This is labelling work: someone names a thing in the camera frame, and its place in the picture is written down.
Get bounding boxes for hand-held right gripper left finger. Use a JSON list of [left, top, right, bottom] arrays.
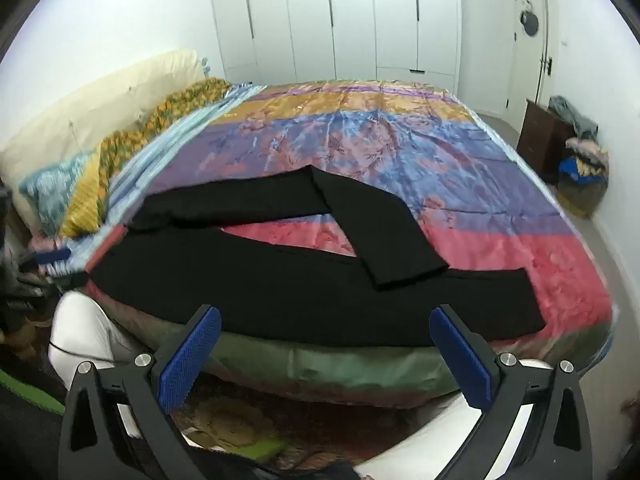
[[59, 304, 223, 480]]

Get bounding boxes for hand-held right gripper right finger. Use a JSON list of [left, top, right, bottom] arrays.
[[429, 304, 594, 480]]

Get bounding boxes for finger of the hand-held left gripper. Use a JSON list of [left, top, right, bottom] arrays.
[[35, 246, 72, 267]]

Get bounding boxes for black pants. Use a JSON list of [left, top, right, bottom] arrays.
[[89, 164, 547, 348]]

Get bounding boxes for teal patterned pillow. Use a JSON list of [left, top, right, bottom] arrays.
[[20, 152, 96, 236]]

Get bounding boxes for patterned floor rug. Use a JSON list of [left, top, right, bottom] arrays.
[[167, 372, 453, 468]]

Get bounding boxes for cream padded headboard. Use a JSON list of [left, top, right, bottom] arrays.
[[0, 50, 206, 233]]

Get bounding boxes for light blue striped sheet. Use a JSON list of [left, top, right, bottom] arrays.
[[65, 82, 266, 261]]

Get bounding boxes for colourful striped satin bedspread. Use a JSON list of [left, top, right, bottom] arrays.
[[82, 79, 616, 406]]

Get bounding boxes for dark brown nightstand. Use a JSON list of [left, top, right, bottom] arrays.
[[516, 99, 576, 184]]

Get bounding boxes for pile of mixed clothes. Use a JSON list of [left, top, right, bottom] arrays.
[[559, 135, 611, 182]]

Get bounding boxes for grey green cloth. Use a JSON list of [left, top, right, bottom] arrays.
[[548, 95, 599, 141]]

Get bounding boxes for white room door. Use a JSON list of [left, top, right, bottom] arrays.
[[504, 0, 552, 121]]

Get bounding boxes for white wardrobe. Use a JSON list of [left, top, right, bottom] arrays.
[[207, 0, 461, 93]]

